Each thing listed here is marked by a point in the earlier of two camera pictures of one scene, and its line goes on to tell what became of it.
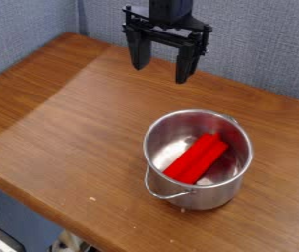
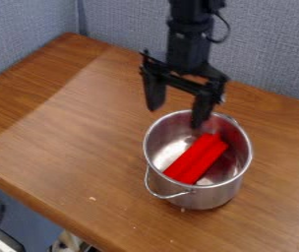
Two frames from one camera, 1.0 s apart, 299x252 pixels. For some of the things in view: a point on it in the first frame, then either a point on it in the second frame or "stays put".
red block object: (187, 168) stays put
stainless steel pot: (171, 136) stays put
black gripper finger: (187, 58) → (203, 104)
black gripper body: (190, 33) → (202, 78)
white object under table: (70, 243) stays put
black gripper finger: (139, 47) → (155, 89)
